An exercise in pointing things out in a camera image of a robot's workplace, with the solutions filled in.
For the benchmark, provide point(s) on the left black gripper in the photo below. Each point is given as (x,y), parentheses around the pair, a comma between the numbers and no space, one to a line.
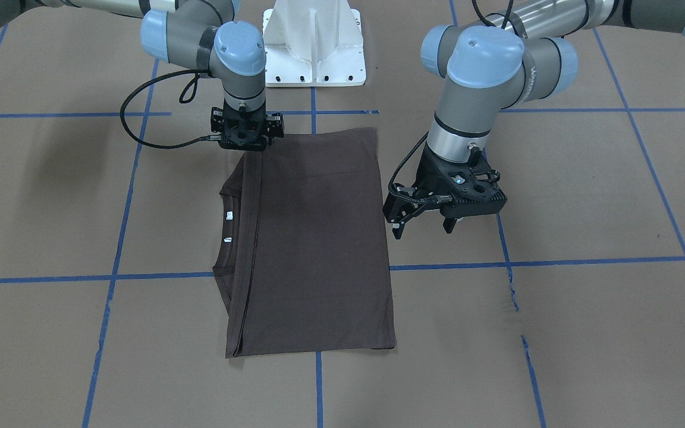
(425,177)

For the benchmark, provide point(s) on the white arm mounting base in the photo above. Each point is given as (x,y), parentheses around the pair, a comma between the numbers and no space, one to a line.
(313,43)

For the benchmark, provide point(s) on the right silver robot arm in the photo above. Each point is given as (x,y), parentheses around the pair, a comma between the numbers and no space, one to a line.
(205,39)

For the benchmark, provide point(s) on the dark brown t-shirt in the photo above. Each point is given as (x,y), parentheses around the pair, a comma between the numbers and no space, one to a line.
(303,264)

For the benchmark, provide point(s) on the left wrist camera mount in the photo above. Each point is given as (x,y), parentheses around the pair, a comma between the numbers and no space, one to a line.
(473,188)

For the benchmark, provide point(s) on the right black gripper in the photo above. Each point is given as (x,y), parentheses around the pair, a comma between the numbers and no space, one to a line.
(217,120)

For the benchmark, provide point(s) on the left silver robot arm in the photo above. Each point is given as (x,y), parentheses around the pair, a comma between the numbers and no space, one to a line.
(503,60)

